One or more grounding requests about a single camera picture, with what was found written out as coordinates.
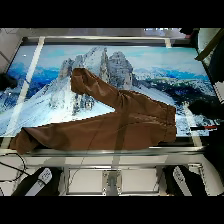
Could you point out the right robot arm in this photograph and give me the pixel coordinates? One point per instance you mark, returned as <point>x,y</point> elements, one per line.
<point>181,183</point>

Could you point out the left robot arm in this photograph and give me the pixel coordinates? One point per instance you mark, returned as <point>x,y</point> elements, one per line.
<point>30,184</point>

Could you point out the brown pants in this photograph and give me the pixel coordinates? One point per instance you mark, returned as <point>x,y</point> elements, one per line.
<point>133,123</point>

